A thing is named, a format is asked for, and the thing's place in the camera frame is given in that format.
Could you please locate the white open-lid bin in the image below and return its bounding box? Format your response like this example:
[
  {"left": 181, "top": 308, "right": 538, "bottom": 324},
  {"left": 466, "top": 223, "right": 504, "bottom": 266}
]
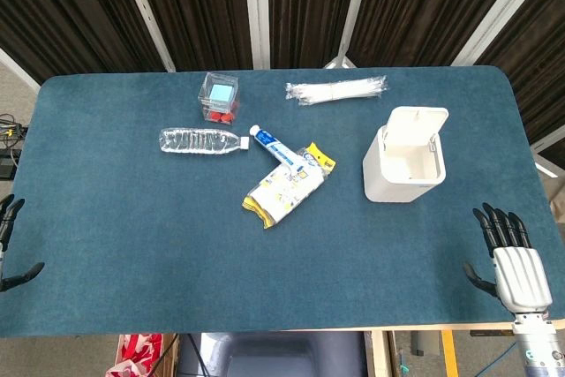
[{"left": 362, "top": 105, "right": 450, "bottom": 204}]

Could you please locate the blue table mat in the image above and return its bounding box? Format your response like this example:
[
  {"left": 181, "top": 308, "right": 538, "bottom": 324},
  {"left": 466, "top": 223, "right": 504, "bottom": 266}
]
[{"left": 0, "top": 64, "right": 534, "bottom": 337}]

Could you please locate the bundle of wrapped white straws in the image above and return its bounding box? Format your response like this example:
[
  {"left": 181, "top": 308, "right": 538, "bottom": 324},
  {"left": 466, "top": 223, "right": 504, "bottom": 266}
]
[{"left": 283, "top": 75, "right": 389, "bottom": 107}]

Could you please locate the blue cable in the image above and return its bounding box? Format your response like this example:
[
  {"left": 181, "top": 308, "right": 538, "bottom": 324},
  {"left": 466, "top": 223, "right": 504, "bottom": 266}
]
[{"left": 484, "top": 340, "right": 518, "bottom": 377}]

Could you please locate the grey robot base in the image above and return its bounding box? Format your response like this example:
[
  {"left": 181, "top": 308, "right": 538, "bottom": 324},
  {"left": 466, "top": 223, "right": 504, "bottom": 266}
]
[{"left": 177, "top": 331, "right": 368, "bottom": 377}]

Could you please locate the bundle of cables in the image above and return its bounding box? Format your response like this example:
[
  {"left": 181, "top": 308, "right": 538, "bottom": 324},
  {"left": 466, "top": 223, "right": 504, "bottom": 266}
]
[{"left": 0, "top": 112, "right": 28, "bottom": 149}]

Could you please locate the red and white bag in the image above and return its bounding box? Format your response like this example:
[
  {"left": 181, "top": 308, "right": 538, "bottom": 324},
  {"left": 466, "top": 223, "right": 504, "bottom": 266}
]
[{"left": 104, "top": 333, "right": 165, "bottom": 377}]

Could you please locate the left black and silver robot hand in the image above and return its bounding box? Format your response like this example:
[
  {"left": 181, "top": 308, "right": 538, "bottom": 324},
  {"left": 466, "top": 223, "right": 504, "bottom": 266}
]
[{"left": 0, "top": 193, "right": 46, "bottom": 294}]

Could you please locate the clear plastic water bottle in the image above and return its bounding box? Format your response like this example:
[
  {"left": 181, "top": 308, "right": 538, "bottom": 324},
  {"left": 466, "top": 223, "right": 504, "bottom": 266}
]
[{"left": 158, "top": 126, "right": 252, "bottom": 157}]

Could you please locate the white frame post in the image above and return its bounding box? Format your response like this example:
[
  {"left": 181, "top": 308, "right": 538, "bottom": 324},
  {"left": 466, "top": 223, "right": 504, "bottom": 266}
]
[
  {"left": 451, "top": 0, "right": 554, "bottom": 67},
  {"left": 323, "top": 0, "right": 377, "bottom": 71},
  {"left": 531, "top": 128, "right": 565, "bottom": 180},
  {"left": 114, "top": 0, "right": 177, "bottom": 73},
  {"left": 242, "top": 0, "right": 272, "bottom": 71}
]

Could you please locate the yellow white garbage bag pack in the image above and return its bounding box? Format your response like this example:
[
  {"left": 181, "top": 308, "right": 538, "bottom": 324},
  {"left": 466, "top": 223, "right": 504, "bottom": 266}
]
[{"left": 241, "top": 141, "right": 338, "bottom": 230}]

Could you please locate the dark brown curtain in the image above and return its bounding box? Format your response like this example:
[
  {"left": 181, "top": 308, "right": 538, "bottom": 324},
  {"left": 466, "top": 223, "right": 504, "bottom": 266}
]
[{"left": 0, "top": 0, "right": 565, "bottom": 162}]

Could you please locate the brown cardboard box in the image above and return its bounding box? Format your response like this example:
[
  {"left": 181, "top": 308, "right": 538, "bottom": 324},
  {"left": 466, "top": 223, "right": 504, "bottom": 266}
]
[{"left": 148, "top": 334, "right": 180, "bottom": 377}]

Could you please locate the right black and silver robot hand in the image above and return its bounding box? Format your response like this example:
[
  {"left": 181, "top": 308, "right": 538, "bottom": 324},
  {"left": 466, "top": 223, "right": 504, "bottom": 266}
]
[{"left": 462, "top": 202, "right": 554, "bottom": 318}]

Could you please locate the black power device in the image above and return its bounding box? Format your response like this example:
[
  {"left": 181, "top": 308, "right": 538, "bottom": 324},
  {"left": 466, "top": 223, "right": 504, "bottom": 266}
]
[{"left": 0, "top": 148, "right": 19, "bottom": 182}]

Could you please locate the clear acrylic box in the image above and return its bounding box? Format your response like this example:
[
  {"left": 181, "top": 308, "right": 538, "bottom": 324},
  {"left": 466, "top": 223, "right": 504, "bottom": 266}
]
[{"left": 197, "top": 72, "right": 242, "bottom": 126}]

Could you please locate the blue and white toothpaste tube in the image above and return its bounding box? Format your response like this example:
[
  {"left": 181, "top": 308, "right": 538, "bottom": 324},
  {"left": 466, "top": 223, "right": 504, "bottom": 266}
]
[{"left": 248, "top": 124, "right": 306, "bottom": 176}]

